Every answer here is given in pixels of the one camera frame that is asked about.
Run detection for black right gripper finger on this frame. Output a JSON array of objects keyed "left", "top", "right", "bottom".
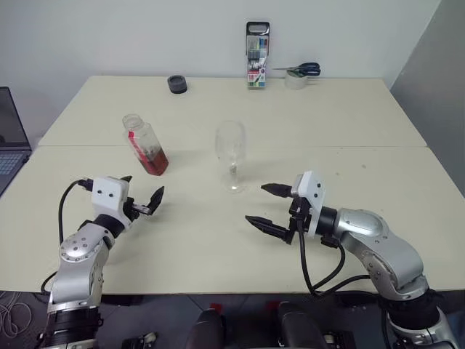
[
  {"left": 245, "top": 214, "right": 296, "bottom": 245},
  {"left": 260, "top": 182, "right": 294, "bottom": 199}
]

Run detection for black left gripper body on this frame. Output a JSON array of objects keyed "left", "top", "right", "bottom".
[{"left": 122, "top": 197, "right": 152, "bottom": 220}]

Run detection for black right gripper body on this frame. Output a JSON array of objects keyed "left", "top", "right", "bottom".
[{"left": 287, "top": 195, "right": 313, "bottom": 230}]

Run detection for plastic bottle with red liquid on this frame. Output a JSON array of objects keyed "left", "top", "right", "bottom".
[{"left": 121, "top": 113, "right": 171, "bottom": 177}]

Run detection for clear wine glass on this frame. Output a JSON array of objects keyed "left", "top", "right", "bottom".
[{"left": 214, "top": 120, "right": 247, "bottom": 195}]

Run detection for dark rounded shape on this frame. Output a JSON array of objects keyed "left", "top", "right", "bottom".
[
  {"left": 277, "top": 300, "right": 326, "bottom": 349},
  {"left": 185, "top": 308, "right": 228, "bottom": 349}
]

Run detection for black round tape roll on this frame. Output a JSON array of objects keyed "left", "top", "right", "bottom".
[{"left": 166, "top": 74, "right": 189, "bottom": 95}]

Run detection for clear tape roll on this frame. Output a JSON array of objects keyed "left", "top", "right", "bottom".
[{"left": 284, "top": 69, "right": 307, "bottom": 91}]

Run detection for grey laptop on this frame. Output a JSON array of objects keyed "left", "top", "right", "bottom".
[{"left": 0, "top": 86, "right": 33, "bottom": 198}]

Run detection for marker pen set case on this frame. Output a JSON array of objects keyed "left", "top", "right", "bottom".
[{"left": 245, "top": 20, "right": 272, "bottom": 90}]

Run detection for grey partition panel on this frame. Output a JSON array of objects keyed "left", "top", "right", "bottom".
[{"left": 389, "top": 0, "right": 465, "bottom": 200}]

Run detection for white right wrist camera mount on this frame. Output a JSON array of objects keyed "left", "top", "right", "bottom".
[{"left": 292, "top": 170, "right": 326, "bottom": 238}]

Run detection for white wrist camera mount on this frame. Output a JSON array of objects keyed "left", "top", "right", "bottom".
[
  {"left": 89, "top": 176, "right": 134, "bottom": 232},
  {"left": 292, "top": 170, "right": 326, "bottom": 238}
]

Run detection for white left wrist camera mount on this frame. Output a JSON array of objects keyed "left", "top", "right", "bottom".
[{"left": 89, "top": 176, "right": 134, "bottom": 232}]

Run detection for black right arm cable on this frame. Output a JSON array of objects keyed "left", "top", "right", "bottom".
[{"left": 296, "top": 217, "right": 375, "bottom": 297}]

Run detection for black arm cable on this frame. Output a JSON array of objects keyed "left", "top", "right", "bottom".
[
  {"left": 40, "top": 177, "right": 96, "bottom": 294},
  {"left": 296, "top": 217, "right": 375, "bottom": 297}
]

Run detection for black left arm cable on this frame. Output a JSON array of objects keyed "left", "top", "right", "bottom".
[{"left": 40, "top": 177, "right": 96, "bottom": 294}]

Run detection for blue handled scissors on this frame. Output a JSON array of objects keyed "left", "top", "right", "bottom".
[{"left": 272, "top": 62, "right": 322, "bottom": 78}]

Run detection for white floor cables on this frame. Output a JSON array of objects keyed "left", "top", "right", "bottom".
[{"left": 0, "top": 290, "right": 32, "bottom": 337}]

